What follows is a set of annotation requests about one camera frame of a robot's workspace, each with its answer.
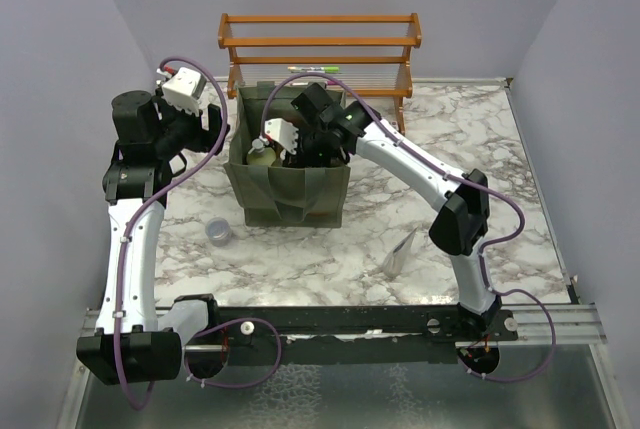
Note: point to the wooden shelf rack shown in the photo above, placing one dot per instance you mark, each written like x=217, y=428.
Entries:
x=372, y=51

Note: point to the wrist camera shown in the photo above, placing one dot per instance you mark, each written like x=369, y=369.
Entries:
x=282, y=132
x=182, y=88

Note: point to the green lotion pump bottle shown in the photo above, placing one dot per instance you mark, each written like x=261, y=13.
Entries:
x=261, y=153

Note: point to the green canvas bag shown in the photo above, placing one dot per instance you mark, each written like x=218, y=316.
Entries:
x=275, y=196

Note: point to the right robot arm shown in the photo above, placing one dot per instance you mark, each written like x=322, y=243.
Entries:
x=459, y=199

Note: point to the green marker pen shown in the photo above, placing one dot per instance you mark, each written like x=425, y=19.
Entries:
x=314, y=69

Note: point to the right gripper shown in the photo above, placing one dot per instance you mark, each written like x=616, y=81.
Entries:
x=299, y=160

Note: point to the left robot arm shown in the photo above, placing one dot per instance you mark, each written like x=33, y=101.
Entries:
x=131, y=342

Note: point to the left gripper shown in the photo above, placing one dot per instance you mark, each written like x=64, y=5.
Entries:
x=203, y=138

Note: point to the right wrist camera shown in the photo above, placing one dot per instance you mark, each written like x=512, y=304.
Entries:
x=282, y=132

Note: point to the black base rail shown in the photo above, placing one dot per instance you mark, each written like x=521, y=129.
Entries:
x=265, y=336

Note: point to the silver foil pouch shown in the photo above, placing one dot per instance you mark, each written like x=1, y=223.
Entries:
x=396, y=258

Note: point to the small blue cup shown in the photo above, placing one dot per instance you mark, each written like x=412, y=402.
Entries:
x=218, y=231

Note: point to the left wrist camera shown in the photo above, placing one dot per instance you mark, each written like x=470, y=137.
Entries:
x=182, y=88

